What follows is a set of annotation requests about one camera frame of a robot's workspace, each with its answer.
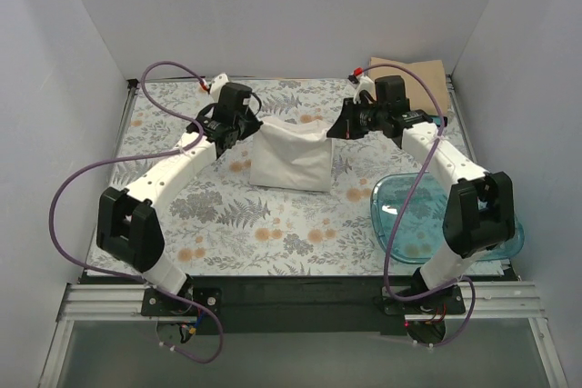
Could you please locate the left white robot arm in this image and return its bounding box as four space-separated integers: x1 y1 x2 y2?
96 78 262 315

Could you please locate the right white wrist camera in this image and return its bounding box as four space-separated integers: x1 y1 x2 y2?
348 67 375 104

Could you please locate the folded teal t shirt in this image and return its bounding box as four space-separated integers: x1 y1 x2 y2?
426 114 449 127

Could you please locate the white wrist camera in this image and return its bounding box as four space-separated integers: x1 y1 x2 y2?
348 67 375 104
200 72 229 102

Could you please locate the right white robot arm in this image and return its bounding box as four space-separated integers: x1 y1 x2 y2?
326 70 516 313

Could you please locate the folded beige t shirt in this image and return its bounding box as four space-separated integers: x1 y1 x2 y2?
366 57 450 116

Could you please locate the white printed t shirt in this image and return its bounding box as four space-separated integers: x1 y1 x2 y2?
249 116 334 193

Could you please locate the teal transparent plastic bin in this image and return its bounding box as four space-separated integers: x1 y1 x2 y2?
370 172 525 264

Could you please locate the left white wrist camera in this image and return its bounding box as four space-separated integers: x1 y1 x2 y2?
200 72 229 102

